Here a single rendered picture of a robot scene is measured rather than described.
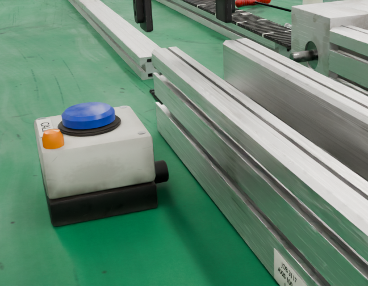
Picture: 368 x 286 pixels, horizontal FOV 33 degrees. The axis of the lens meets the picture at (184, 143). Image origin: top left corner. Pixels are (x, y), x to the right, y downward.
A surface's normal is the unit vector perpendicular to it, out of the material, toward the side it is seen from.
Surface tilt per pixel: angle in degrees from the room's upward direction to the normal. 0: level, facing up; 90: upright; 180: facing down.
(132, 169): 90
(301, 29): 90
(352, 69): 90
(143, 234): 0
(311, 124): 90
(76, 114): 3
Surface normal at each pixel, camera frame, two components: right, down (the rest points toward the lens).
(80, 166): 0.29, 0.33
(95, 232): -0.06, -0.93
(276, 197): -0.96, 0.15
